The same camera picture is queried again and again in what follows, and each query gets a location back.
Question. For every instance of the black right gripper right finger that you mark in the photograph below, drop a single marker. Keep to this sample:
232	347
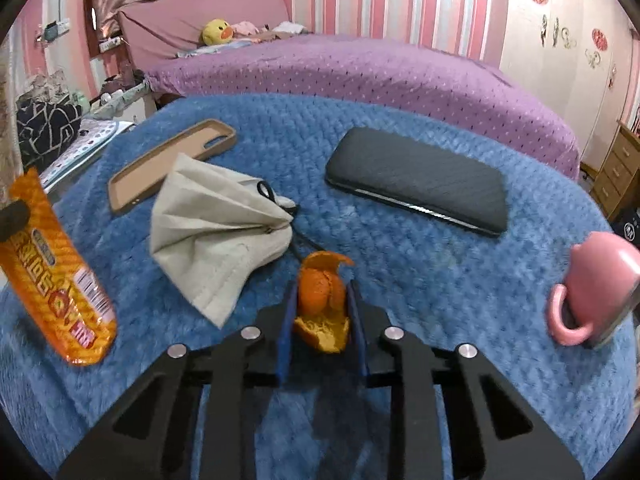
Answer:
452	413

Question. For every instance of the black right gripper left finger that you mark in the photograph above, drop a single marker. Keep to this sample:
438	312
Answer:
183	417

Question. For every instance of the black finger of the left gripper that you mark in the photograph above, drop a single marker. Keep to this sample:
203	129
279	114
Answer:
13	217

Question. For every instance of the orange yellow snack wrapper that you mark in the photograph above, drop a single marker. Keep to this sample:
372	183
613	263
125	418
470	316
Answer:
59	290

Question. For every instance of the orange mandarin peel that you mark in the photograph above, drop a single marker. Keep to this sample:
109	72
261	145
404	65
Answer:
321	318

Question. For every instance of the black white patterned bag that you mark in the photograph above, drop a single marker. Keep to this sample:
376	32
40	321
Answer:
45	131

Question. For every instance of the white perforated plastic tray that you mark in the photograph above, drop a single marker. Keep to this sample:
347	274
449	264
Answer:
93	136

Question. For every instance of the brown phone case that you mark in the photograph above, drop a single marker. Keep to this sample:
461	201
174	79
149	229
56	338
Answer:
143	177

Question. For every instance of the blue fuzzy blanket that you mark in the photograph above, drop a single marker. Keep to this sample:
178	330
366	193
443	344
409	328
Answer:
445	284

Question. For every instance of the beige cloth pouch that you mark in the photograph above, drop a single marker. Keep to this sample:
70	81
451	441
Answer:
211	227

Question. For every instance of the pink steel-lined mug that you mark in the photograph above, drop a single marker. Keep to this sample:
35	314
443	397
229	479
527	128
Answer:
600	289

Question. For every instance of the pink sofa headboard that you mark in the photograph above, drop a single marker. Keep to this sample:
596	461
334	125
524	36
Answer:
156	31

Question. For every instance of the black cardboard box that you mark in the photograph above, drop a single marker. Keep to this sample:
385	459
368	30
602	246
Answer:
627	225

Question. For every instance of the yellow duck plush toy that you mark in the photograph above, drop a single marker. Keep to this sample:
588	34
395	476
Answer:
217	32

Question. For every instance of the wooden desk with drawers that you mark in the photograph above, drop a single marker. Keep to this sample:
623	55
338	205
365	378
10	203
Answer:
616	187

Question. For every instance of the purple dotted bedspread bed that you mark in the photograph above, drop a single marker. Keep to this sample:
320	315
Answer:
460	91

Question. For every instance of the white decorated wardrobe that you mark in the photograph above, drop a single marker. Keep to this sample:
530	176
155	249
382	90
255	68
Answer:
581	59

